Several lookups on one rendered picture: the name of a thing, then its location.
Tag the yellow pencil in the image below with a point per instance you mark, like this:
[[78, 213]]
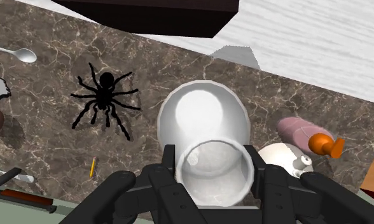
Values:
[[92, 167]]

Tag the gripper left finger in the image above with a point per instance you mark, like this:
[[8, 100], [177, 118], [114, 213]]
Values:
[[171, 198]]

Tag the clear glass cup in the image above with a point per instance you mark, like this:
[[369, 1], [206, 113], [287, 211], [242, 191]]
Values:
[[215, 189]]

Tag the black toy spider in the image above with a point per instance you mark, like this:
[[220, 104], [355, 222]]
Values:
[[104, 96]]

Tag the black and red flat tool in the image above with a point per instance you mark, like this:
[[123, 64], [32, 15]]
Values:
[[25, 198]]

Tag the white spoon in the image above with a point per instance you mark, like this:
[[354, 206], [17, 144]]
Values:
[[25, 55]]

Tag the pink bottle with orange pump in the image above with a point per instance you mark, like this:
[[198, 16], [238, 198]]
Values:
[[298, 131]]

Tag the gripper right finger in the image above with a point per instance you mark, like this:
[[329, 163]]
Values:
[[286, 198]]

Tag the black bar tool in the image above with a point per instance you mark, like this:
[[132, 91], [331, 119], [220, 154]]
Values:
[[5, 177]]

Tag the white bowl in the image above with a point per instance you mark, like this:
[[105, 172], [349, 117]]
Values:
[[202, 114]]

